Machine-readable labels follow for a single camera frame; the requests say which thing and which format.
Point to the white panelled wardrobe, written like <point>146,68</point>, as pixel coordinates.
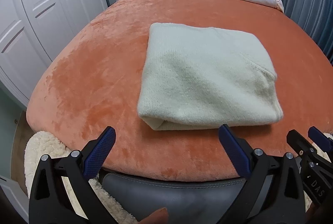
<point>33,33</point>

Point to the cream knit cardigan red buttons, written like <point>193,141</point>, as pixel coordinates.
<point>201,78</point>

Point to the person left hand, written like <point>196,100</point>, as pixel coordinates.
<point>160,216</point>

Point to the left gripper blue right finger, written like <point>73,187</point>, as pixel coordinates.
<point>237,149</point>

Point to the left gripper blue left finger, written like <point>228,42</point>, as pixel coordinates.
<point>96,151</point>

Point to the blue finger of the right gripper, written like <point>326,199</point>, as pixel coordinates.
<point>299,144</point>
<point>322,141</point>

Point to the cream fluffy rug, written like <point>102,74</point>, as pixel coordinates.
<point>46,143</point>

